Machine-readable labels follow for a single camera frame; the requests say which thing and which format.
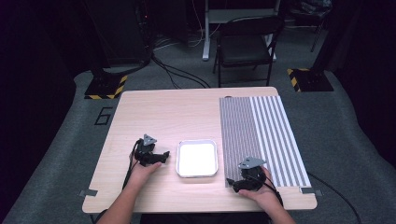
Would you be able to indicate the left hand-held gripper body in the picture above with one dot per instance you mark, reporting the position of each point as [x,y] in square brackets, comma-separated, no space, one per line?
[146,152]

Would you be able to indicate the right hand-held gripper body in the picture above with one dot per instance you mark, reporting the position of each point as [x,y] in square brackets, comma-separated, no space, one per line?
[250,175]

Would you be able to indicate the metal-rimmed white tray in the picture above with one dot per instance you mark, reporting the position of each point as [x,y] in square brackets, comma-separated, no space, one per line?
[197,158]

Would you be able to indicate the person's left hand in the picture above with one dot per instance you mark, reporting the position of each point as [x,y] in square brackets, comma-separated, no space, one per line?
[141,174]

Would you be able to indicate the person's right hand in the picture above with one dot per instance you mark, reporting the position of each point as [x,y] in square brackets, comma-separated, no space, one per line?
[264,196]

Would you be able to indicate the grey striped placemat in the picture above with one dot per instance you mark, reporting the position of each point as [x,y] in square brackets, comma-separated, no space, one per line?
[264,133]

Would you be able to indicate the person's dark clothing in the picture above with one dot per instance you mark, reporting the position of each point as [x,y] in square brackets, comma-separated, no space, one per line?
[205,218]

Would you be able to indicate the grey tape piece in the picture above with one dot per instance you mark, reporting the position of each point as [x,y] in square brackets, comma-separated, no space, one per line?
[310,191]
[88,193]

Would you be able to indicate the black stand base hazard tape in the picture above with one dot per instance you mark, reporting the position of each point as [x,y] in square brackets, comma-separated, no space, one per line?
[309,81]
[104,87]

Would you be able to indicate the black equipment cabinet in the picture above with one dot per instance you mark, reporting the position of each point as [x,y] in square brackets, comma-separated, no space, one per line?
[121,31]

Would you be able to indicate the black folding chair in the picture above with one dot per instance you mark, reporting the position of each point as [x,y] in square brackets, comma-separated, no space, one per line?
[246,46]

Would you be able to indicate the white desk frame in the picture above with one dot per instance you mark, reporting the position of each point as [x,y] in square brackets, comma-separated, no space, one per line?
[206,34]

